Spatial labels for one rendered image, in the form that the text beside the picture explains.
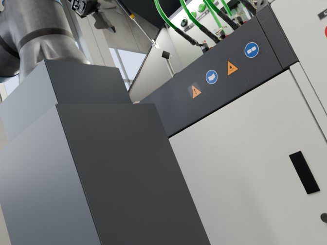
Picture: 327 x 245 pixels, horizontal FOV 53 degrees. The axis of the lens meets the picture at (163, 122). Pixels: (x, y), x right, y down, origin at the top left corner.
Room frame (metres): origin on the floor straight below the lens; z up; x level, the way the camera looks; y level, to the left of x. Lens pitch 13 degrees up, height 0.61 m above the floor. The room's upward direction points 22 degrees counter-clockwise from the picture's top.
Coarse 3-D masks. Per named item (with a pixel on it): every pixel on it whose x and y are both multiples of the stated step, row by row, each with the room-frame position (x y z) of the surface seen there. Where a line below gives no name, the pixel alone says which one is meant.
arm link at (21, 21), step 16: (16, 0) 0.57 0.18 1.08; (32, 0) 0.57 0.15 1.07; (48, 0) 0.59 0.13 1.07; (0, 16) 0.60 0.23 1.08; (16, 16) 0.58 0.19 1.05; (32, 16) 0.57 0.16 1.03; (48, 16) 0.58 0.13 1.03; (64, 16) 0.62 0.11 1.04; (0, 32) 0.60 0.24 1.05; (16, 32) 0.59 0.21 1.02; (16, 48) 0.62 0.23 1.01
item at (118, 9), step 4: (100, 0) 0.95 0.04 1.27; (104, 0) 0.95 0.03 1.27; (108, 0) 0.95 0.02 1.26; (112, 0) 0.95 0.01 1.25; (104, 4) 0.94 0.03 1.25; (108, 4) 0.94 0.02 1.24; (112, 4) 0.95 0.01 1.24; (116, 4) 0.95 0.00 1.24; (104, 8) 0.93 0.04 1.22; (108, 8) 0.93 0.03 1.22; (112, 8) 0.95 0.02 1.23; (116, 8) 0.95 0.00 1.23; (120, 12) 0.96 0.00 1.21
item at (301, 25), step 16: (288, 0) 0.72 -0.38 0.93; (304, 0) 0.70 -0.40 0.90; (320, 0) 0.68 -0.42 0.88; (288, 16) 0.73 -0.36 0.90; (304, 16) 0.71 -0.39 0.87; (320, 16) 0.69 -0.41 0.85; (288, 32) 0.74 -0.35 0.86; (304, 32) 0.72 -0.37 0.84; (320, 32) 0.70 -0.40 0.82; (304, 48) 0.73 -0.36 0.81; (320, 48) 0.71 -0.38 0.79; (304, 64) 0.74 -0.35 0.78; (320, 64) 0.72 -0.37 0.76; (320, 80) 0.73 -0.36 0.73; (320, 96) 0.74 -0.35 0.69
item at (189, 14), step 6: (180, 0) 1.00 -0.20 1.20; (222, 0) 1.23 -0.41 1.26; (186, 6) 1.00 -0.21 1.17; (186, 12) 1.00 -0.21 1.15; (228, 12) 1.24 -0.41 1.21; (192, 18) 1.01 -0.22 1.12; (198, 24) 1.02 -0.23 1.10; (204, 30) 1.04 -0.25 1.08; (210, 36) 1.06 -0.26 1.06; (216, 36) 1.07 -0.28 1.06; (216, 42) 1.09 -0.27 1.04
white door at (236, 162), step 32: (256, 96) 0.83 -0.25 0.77; (288, 96) 0.79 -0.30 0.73; (192, 128) 0.98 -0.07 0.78; (224, 128) 0.91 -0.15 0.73; (256, 128) 0.86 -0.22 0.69; (288, 128) 0.81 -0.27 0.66; (320, 128) 0.77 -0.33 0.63; (192, 160) 1.01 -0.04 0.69; (224, 160) 0.94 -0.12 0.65; (256, 160) 0.88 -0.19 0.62; (288, 160) 0.83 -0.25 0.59; (320, 160) 0.79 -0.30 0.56; (192, 192) 1.04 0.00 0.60; (224, 192) 0.97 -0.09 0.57; (256, 192) 0.91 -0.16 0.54; (288, 192) 0.85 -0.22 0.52; (320, 192) 0.81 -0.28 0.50; (224, 224) 1.00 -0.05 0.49; (256, 224) 0.93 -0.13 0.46; (288, 224) 0.88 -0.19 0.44; (320, 224) 0.83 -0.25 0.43
